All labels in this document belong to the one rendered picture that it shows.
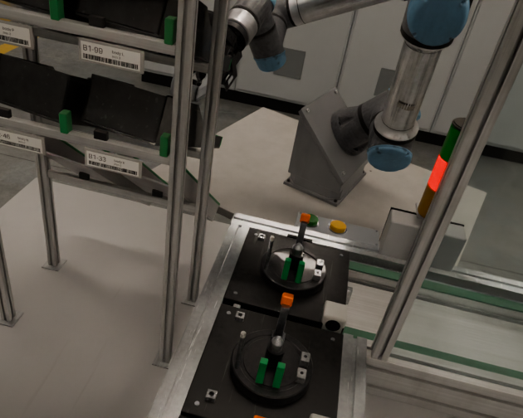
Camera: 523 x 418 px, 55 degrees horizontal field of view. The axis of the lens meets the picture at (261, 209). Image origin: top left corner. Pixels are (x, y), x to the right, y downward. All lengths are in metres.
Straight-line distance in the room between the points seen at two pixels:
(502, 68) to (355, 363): 0.56
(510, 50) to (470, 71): 3.42
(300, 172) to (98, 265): 0.66
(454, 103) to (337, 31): 1.04
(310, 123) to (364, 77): 2.61
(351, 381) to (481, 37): 3.36
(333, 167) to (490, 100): 0.82
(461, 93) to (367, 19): 0.91
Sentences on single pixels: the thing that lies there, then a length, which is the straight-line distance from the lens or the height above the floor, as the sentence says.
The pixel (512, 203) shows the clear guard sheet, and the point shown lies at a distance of 0.80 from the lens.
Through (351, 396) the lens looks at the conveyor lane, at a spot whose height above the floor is 0.95.
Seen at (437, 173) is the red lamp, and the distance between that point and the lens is 0.78.
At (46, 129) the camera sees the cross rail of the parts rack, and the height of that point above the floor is 1.31.
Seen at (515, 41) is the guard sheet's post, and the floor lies 1.54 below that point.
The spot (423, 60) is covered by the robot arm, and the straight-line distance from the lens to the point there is 1.21.
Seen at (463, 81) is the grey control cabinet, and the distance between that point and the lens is 4.13.
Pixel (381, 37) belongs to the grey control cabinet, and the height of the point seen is 0.74.
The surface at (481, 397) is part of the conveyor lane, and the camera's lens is 1.07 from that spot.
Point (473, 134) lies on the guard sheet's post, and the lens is 0.73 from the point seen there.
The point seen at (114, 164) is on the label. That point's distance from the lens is 0.77.
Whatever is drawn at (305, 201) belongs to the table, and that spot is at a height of 0.86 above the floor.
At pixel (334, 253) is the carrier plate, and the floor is 0.97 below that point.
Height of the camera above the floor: 1.68
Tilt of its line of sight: 35 degrees down
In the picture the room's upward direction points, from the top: 10 degrees clockwise
